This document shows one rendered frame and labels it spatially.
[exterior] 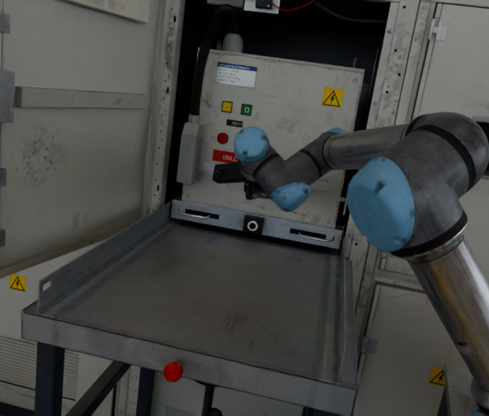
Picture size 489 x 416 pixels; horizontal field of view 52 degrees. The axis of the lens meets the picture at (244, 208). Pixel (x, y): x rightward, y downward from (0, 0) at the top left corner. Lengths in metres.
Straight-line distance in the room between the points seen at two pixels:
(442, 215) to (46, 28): 0.89
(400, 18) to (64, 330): 1.11
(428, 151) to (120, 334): 0.60
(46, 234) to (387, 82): 0.97
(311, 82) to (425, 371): 0.92
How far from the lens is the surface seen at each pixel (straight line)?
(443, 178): 0.70
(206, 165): 1.51
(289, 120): 1.50
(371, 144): 0.92
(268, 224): 1.54
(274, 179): 1.03
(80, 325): 0.98
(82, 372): 1.90
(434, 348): 1.62
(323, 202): 1.52
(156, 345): 0.93
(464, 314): 0.77
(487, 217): 1.51
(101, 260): 1.20
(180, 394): 1.82
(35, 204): 1.24
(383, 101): 1.45
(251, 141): 1.04
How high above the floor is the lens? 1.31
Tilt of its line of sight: 14 degrees down
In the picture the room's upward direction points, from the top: 8 degrees clockwise
